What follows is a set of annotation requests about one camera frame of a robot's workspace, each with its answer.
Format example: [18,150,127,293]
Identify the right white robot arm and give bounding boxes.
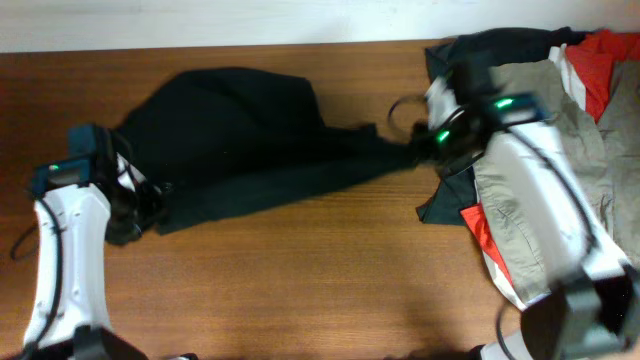
[410,53,639,359]

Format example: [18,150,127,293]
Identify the red white garment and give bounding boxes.
[459,28,640,311]

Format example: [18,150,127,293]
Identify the black t-shirt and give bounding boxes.
[116,68,417,235]

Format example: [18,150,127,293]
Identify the khaki shorts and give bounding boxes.
[474,60,639,308]

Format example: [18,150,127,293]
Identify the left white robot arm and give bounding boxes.
[20,124,164,360]

